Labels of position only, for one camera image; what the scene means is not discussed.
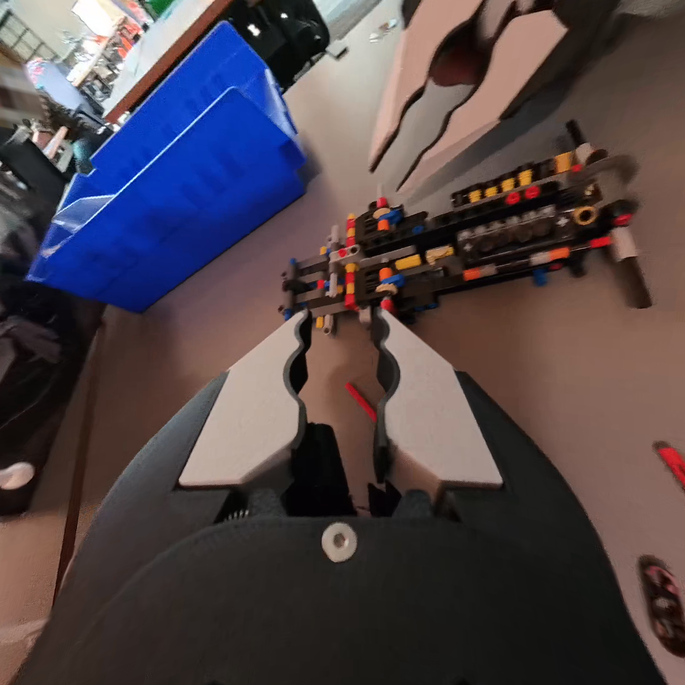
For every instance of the white table with brown edge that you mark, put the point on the white table with brown edge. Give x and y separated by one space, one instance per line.
155 53

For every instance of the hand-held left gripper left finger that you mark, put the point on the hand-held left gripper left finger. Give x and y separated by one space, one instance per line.
246 417

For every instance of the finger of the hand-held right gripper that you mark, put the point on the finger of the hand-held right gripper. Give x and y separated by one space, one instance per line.
412 69
503 80

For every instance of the small white lego pieces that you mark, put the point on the small white lego pieces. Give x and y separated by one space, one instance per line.
384 32

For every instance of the red lego axle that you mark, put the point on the red lego axle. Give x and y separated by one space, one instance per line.
362 402

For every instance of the black and red lego piece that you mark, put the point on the black and red lego piece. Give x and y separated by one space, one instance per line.
663 602

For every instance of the cluttered storage shelves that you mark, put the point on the cluttered storage shelves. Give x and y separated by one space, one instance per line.
85 48

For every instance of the blue plastic storage bin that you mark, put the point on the blue plastic storage bin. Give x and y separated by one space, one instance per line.
176 214
214 80

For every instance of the black technic lego assembly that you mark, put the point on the black technic lego assembly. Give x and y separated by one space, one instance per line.
481 251

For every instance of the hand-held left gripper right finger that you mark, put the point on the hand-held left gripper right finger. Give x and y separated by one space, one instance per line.
433 423

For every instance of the black office chair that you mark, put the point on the black office chair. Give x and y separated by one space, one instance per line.
278 37

